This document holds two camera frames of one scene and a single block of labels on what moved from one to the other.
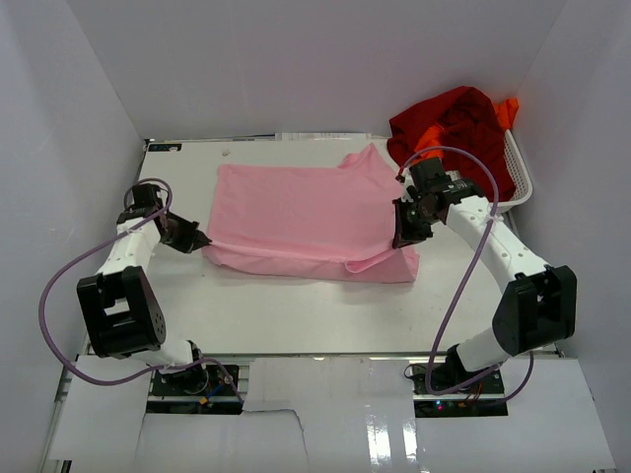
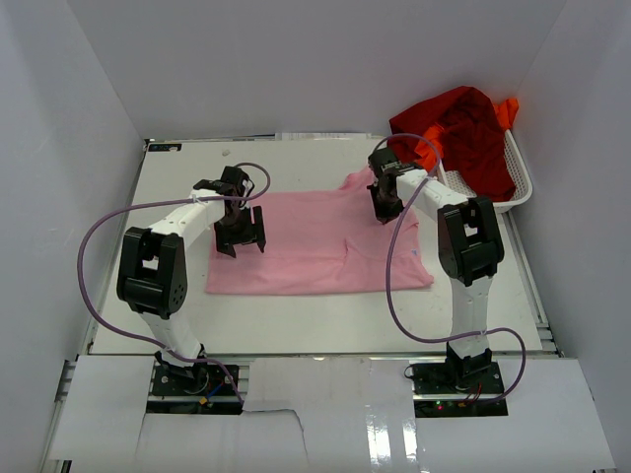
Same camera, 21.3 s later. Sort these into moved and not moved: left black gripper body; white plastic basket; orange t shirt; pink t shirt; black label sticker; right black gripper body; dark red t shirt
Moved: pink t shirt; right black gripper body; left black gripper body
Not moved: dark red t shirt; black label sticker; orange t shirt; white plastic basket
